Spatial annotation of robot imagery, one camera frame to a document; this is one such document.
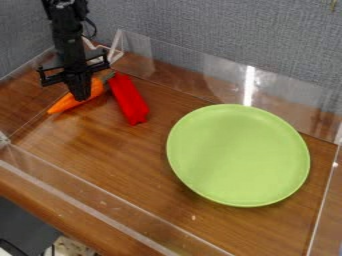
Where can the red cloth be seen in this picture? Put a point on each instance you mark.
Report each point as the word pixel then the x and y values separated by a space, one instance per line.
pixel 129 100

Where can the orange toy carrot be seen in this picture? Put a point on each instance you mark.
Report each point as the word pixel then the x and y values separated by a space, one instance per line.
pixel 67 101

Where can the clear acrylic enclosure wall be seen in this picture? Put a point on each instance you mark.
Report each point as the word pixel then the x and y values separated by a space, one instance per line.
pixel 92 175

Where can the green round plate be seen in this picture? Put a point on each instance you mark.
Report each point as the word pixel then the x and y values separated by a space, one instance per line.
pixel 238 155

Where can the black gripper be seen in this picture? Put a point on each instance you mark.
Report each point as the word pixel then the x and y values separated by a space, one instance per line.
pixel 53 72

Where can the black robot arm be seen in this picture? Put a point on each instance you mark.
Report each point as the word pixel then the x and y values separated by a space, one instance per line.
pixel 67 14

